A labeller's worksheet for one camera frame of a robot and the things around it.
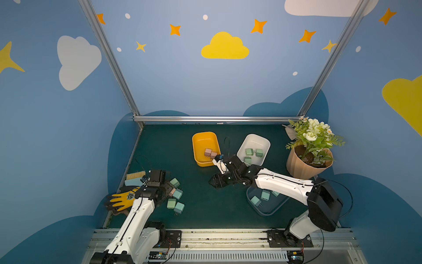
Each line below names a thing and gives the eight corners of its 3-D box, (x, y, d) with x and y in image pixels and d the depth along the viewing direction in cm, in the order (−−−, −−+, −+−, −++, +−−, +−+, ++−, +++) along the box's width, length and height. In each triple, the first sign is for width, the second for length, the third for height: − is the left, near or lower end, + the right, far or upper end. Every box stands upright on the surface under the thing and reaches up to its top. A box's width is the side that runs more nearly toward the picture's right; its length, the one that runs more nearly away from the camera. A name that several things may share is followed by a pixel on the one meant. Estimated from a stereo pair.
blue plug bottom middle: (172, 213, 83) (172, 212, 82) (178, 202, 87) (177, 201, 85) (180, 216, 82) (179, 215, 81) (185, 205, 86) (184, 204, 84)
